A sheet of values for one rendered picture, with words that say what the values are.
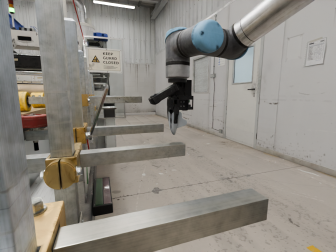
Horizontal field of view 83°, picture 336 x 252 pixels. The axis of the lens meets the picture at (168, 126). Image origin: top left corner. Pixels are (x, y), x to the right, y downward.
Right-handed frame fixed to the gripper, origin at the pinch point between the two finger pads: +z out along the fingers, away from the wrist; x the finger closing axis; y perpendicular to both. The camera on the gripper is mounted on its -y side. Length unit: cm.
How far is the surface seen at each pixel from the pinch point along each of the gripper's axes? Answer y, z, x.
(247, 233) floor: 68, 83, 27
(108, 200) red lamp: -25.2, 12.4, -20.8
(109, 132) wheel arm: -23.5, -1.6, -1.5
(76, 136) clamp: -33.1, -1.9, -7.0
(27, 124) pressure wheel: -45.7, -5.8, -4.0
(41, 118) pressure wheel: -42.5, -7.3, -2.8
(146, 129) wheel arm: -10.4, -1.6, -1.5
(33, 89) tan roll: -105, -21, 225
